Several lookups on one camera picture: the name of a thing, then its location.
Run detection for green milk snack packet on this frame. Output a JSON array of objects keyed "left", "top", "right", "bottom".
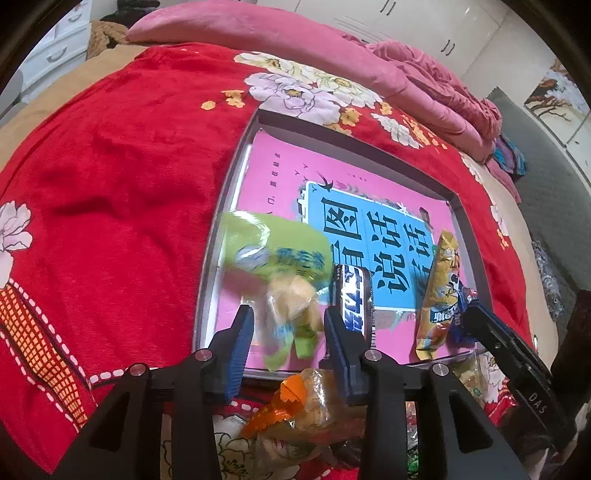
[{"left": 221, "top": 210, "right": 332, "bottom": 372}]

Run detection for clear meat floss packet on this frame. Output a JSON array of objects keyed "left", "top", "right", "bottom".
[{"left": 451, "top": 352, "right": 488, "bottom": 407}]

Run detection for floral wall painting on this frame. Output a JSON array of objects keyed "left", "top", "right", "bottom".
[{"left": 524, "top": 59, "right": 590, "bottom": 144}]

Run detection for white drawer cabinet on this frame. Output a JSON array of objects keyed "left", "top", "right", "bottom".
[{"left": 19, "top": 0, "right": 92, "bottom": 103}]

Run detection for white wardrobe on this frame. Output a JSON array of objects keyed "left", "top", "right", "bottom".
[{"left": 259, "top": 0, "right": 509, "bottom": 77}]

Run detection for grey padded headboard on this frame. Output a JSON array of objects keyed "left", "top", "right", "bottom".
[{"left": 488, "top": 87, "right": 590, "bottom": 291}]

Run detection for orange cracker packet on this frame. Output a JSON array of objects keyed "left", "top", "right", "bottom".
[{"left": 242, "top": 368, "right": 367, "bottom": 446}]

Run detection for red floral blanket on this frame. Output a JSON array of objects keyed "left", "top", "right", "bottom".
[{"left": 1, "top": 42, "right": 531, "bottom": 473}]

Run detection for pink quilt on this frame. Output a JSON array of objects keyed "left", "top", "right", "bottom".
[{"left": 126, "top": 1, "right": 519, "bottom": 197}]

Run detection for blue oreo cookie packet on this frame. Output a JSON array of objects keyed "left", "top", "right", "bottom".
[{"left": 448, "top": 273, "right": 478, "bottom": 348}]

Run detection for dark shallow box tray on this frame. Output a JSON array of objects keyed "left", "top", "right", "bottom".
[{"left": 192, "top": 110, "right": 491, "bottom": 380}]

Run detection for tan bed sheet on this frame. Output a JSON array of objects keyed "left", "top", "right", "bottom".
[{"left": 0, "top": 45, "right": 145, "bottom": 168}]

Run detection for yellow cartoon snack packet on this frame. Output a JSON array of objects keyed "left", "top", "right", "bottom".
[{"left": 415, "top": 230, "right": 460, "bottom": 361}]

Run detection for pink and blue book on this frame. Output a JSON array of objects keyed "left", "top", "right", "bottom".
[{"left": 227, "top": 126, "right": 463, "bottom": 364}]

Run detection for colourful folded clothes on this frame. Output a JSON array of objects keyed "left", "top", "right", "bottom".
[{"left": 493, "top": 134, "right": 527, "bottom": 177}]

